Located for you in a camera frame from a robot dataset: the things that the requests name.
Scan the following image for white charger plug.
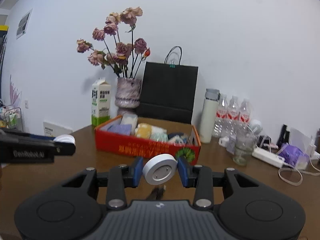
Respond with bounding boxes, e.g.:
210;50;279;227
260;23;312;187
53;134;75;145

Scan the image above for purple knitted cloth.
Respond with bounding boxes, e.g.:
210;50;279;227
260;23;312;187
107;124;132;135

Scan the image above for navy blue pouch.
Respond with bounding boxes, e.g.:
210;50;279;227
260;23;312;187
168;132;189;141

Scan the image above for yellow white plush toy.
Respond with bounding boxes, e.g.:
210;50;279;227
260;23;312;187
134;123;167;139

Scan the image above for iridescent mesh ball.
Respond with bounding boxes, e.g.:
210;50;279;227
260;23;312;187
150;133;169;142

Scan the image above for translucent plastic box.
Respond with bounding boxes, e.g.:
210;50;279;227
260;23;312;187
120;113;138;133

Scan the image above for red cardboard box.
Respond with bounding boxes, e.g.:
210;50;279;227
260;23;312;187
94;115;201;165

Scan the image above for white power adapter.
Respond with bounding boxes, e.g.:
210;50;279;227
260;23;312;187
218;136;230;148

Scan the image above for water bottle left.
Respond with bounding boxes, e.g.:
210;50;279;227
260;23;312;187
213;94;228;138

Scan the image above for water bottle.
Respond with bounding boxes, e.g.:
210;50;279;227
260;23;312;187
226;95;239;136
213;94;228;138
239;99;251;127

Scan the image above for clear glass cup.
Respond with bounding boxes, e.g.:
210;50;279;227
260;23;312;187
233;126;257;166

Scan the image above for water bottle middle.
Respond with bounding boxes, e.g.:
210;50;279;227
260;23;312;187
226;95;239;136

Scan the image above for milk carton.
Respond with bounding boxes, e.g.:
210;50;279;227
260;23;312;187
91;78;111;126

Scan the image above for white power strip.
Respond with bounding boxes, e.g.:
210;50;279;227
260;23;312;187
252;147;285;168

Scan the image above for water bottle right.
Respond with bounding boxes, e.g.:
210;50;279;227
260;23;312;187
239;99;251;127

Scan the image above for purple ceramic vase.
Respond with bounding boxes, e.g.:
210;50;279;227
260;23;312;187
114;77;142;115

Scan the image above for white thermos bottle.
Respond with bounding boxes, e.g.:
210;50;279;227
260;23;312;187
199;88;220;144

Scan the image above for black paper bag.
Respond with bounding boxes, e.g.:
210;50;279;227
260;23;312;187
136;46;198;124

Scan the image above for purple tissue pack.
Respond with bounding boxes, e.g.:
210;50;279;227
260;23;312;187
278;144;310;170

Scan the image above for dried pink flowers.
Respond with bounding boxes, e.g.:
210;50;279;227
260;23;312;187
76;7;151;79

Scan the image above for metal wire rack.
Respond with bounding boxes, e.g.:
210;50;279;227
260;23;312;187
0;106;23;132

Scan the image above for white wall box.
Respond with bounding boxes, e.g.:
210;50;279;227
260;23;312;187
43;121;73;137

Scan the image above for white cable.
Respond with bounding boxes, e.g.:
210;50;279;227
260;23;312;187
278;158;320;186

